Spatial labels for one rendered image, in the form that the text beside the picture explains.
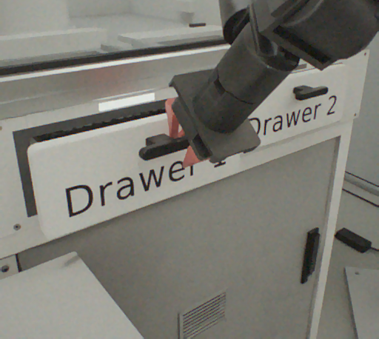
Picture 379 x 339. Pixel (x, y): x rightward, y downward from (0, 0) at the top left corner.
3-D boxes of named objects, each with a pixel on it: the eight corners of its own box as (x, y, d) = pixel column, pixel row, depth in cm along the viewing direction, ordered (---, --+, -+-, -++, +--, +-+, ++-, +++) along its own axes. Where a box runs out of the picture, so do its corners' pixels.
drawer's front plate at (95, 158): (239, 171, 62) (243, 99, 58) (46, 241, 46) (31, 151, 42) (232, 166, 63) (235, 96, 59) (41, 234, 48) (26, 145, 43)
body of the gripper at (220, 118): (211, 77, 49) (243, 34, 43) (254, 152, 46) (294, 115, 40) (164, 86, 45) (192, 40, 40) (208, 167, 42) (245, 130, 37)
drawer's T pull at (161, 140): (197, 146, 50) (197, 135, 50) (143, 163, 46) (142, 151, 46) (179, 137, 53) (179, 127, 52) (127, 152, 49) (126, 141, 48)
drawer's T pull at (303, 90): (328, 94, 71) (329, 86, 70) (299, 101, 67) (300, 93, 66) (311, 89, 74) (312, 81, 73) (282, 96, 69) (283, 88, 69)
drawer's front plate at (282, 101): (341, 120, 83) (349, 64, 78) (232, 156, 67) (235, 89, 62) (334, 118, 84) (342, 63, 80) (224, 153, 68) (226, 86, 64)
